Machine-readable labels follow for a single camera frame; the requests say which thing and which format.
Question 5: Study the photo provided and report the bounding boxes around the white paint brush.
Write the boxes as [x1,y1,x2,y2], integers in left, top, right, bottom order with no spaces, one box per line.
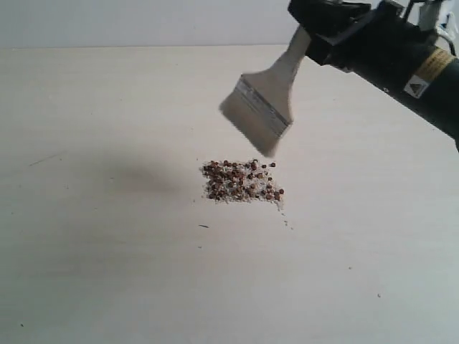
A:
[219,26,311,158]

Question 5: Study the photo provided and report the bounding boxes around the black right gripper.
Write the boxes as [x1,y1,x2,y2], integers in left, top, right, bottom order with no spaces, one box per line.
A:
[288,0,437,77]

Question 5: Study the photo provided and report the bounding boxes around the brown and white debris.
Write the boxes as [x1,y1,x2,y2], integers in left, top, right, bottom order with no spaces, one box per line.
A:
[199,159,293,230]

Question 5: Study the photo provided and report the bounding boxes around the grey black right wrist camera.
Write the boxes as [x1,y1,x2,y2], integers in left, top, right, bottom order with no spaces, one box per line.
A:
[403,0,458,41]

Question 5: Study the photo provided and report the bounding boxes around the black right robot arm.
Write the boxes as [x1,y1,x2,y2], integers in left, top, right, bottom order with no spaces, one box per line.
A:
[288,1,458,141]

